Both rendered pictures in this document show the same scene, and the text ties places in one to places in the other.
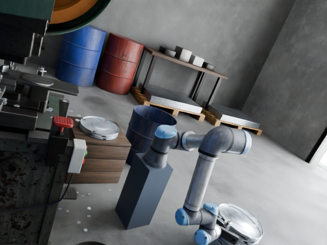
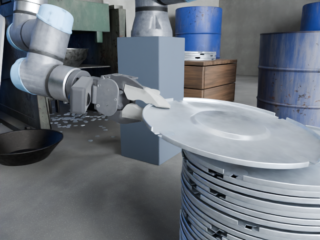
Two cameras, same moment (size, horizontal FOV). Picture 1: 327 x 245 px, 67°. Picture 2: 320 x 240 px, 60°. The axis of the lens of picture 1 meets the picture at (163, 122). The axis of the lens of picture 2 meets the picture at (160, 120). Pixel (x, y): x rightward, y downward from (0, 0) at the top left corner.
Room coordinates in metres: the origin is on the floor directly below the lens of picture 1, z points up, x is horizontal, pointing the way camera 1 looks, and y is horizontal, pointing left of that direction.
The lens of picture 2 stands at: (1.09, -1.06, 0.41)
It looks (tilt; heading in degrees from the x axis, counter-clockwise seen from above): 15 degrees down; 75
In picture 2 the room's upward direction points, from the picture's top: straight up
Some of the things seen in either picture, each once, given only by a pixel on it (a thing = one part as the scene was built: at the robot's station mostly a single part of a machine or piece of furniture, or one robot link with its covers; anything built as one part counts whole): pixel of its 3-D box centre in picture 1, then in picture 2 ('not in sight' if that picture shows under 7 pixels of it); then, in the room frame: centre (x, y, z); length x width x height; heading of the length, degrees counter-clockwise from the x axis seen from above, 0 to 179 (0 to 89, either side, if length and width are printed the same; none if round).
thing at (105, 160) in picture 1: (93, 149); (188, 90); (1.67, 0.43, 0.18); 0.40 x 0.38 x 0.35; 126
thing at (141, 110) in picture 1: (147, 137); (299, 83); (2.13, 0.09, 0.24); 0.42 x 0.42 x 0.48
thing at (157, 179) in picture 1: (142, 190); (152, 98); (1.34, -0.03, 0.23); 0.18 x 0.18 x 0.45; 42
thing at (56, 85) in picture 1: (47, 95); not in sight; (1.05, 0.55, 0.72); 0.25 x 0.14 x 0.14; 119
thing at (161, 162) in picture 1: (157, 154); (151, 23); (1.34, -0.03, 0.50); 0.15 x 0.15 x 0.10
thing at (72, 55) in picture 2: not in sight; (59, 57); (0.96, 0.70, 0.36); 0.34 x 0.34 x 0.10
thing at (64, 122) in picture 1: (61, 129); not in sight; (0.79, 0.34, 0.72); 0.07 x 0.06 x 0.08; 119
